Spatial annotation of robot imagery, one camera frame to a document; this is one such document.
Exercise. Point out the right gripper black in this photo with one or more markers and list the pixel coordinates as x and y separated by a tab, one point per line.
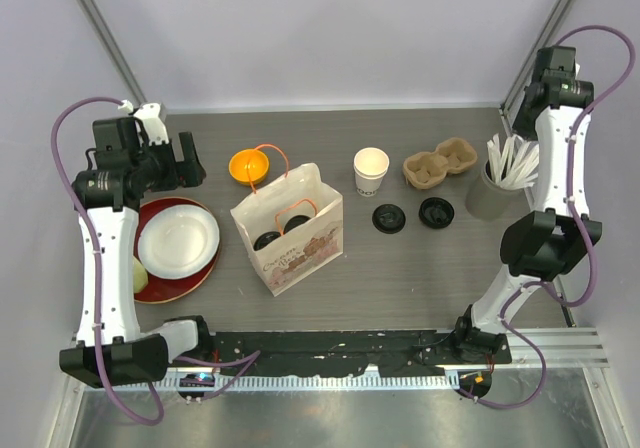
521	125

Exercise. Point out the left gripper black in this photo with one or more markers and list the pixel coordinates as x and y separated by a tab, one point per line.
189	172

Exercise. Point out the brown paper bag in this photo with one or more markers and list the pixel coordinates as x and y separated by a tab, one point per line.
303	250

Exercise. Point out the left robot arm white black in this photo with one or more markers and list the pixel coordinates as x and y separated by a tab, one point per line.
110	347

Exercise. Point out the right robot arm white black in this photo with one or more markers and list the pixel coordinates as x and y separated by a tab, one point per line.
559	231

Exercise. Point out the orange bowl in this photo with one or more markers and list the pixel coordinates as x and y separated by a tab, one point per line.
249	166

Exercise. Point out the white plate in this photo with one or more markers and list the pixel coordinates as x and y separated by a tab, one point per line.
178	241

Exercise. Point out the bundle of wrapped straws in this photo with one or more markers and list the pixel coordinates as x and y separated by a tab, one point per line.
513	164

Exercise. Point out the yellow green mug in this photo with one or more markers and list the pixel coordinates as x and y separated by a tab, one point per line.
140	276

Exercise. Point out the red plate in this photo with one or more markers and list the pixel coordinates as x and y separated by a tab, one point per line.
161	290

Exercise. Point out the grey straw holder cup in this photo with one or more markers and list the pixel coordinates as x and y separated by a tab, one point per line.
485	200

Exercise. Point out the cardboard cup carrier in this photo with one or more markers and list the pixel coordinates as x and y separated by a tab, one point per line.
425	170

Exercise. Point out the loose black lid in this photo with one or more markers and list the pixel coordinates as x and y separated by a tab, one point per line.
436	213

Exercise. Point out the stack of white paper cups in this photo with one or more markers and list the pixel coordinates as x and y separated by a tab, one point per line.
370	167

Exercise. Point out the stack of black lids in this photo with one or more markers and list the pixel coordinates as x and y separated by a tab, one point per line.
388	218

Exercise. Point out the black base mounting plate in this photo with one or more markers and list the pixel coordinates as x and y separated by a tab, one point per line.
327	354

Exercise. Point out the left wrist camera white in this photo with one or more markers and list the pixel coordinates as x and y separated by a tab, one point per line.
150	121

